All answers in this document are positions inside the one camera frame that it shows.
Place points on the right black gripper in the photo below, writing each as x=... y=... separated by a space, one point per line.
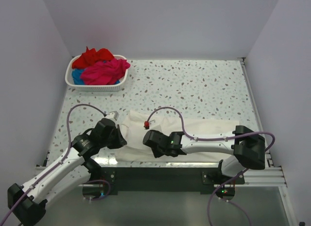
x=157 y=154

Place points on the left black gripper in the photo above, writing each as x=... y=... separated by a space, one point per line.
x=120 y=141

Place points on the white t shirt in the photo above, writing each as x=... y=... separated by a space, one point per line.
x=133 y=132

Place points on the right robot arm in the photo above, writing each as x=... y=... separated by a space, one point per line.
x=246 y=148

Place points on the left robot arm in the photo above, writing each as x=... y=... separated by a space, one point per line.
x=29 y=201

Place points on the white plastic laundry basket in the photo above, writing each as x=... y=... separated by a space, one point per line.
x=92 y=88

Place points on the blue t shirt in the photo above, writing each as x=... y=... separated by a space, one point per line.
x=76 y=76

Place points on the magenta t shirt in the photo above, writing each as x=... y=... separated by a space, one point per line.
x=105 y=73

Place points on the red t shirt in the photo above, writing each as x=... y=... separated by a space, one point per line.
x=92 y=56

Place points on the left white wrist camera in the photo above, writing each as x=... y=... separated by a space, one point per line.
x=113 y=115

